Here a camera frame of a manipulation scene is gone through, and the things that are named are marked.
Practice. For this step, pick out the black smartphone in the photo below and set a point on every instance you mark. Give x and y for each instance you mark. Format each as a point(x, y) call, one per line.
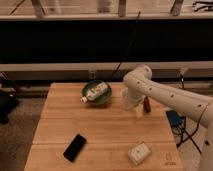
point(74, 148)

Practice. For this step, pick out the black object at left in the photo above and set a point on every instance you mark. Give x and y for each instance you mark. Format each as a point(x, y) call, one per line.
point(8, 101)

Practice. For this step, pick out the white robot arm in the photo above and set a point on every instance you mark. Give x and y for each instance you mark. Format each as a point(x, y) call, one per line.
point(198, 108)

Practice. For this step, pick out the blue device on floor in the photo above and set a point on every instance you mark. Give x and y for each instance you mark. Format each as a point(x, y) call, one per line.
point(175, 121)

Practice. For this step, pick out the translucent ceramic cup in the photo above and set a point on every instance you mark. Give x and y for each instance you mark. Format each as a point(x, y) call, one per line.
point(139, 111)

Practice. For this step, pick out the green bowl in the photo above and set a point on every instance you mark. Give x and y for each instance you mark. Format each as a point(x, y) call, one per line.
point(103, 99)

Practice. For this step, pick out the white plastic bottle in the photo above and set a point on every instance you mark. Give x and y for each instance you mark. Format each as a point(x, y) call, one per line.
point(92, 92)

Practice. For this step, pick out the small brown object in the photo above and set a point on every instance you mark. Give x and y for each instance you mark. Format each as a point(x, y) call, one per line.
point(147, 105)

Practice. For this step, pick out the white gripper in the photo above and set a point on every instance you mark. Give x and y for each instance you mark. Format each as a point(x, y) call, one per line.
point(131, 99)

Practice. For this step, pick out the white rectangular box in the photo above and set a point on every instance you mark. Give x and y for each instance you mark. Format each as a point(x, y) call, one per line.
point(139, 152)

